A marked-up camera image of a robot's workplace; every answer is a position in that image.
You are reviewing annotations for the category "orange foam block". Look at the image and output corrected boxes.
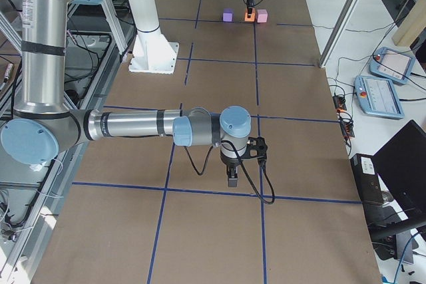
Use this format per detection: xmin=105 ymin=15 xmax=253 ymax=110
xmin=244 ymin=7 xmax=256 ymax=22

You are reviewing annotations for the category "pink foam block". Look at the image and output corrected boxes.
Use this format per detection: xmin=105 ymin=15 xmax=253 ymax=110
xmin=256 ymin=9 xmax=268 ymax=23

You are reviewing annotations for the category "purple foam block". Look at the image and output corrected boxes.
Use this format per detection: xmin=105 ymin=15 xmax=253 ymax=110
xmin=222 ymin=8 xmax=234 ymax=23

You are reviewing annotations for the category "black computer box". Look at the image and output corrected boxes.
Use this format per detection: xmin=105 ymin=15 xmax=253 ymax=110
xmin=350 ymin=154 xmax=383 ymax=206

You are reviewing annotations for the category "near teach pendant tablet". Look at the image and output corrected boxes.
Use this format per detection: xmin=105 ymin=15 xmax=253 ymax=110
xmin=354 ymin=76 xmax=405 ymax=120

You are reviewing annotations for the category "teach pendant tablet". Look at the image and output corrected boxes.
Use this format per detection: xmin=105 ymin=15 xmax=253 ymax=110
xmin=369 ymin=47 xmax=415 ymax=85
xmin=354 ymin=76 xmax=405 ymax=120

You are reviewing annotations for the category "far teach pendant tablet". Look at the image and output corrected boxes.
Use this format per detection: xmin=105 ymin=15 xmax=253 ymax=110
xmin=369 ymin=47 xmax=415 ymax=85

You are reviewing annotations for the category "black monitor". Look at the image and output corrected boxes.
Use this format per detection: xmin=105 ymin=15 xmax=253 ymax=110
xmin=370 ymin=120 xmax=425 ymax=241

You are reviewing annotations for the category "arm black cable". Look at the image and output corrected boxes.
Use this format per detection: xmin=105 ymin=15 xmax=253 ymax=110
xmin=181 ymin=140 xmax=276 ymax=205

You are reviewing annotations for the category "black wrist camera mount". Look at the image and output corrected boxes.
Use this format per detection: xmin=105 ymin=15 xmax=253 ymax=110
xmin=241 ymin=136 xmax=268 ymax=161

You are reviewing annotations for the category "white camera stand pillar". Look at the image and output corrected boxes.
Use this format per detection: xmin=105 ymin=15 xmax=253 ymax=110
xmin=128 ymin=0 xmax=179 ymax=74

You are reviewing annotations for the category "aluminium frame post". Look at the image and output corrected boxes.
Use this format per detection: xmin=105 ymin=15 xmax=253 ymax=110
xmin=319 ymin=0 xmax=359 ymax=68

